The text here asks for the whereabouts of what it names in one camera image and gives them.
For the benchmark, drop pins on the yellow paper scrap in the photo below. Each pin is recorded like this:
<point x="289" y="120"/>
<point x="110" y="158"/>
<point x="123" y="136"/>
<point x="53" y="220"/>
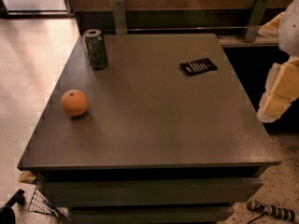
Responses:
<point x="27" y="177"/>

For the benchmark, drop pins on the striped power strip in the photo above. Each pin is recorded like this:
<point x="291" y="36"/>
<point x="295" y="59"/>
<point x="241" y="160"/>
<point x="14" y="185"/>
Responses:
<point x="273" y="211"/>

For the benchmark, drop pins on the left metal bracket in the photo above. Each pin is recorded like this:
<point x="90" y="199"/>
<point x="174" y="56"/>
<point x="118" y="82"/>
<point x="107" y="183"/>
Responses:
<point x="119" y="14"/>

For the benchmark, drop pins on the grey drawer cabinet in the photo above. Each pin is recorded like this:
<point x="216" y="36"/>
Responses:
<point x="155" y="146"/>

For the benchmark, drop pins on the black object on floor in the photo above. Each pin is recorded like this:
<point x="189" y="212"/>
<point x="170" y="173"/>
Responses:
<point x="7" y="214"/>

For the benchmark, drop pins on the metal bracket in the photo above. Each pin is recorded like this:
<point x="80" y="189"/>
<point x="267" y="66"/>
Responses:
<point x="119" y="14"/>
<point x="250" y="31"/>

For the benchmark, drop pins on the orange fruit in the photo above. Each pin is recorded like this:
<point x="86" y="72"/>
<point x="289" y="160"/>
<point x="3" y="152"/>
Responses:
<point x="74" y="103"/>

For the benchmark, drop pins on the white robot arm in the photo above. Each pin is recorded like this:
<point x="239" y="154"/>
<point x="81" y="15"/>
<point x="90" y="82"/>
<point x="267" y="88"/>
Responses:
<point x="288" y="31"/>

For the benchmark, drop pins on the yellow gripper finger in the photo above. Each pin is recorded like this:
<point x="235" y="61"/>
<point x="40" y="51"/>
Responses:
<point x="271" y="28"/>
<point x="281" y="89"/>

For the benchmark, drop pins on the green soda can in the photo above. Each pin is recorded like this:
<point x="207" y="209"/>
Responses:
<point x="95" y="47"/>

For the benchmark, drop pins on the right metal bracket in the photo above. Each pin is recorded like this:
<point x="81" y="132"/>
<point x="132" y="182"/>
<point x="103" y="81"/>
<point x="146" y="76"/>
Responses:
<point x="250" y="31"/>

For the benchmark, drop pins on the wire basket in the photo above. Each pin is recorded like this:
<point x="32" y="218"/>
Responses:
<point x="40" y="204"/>

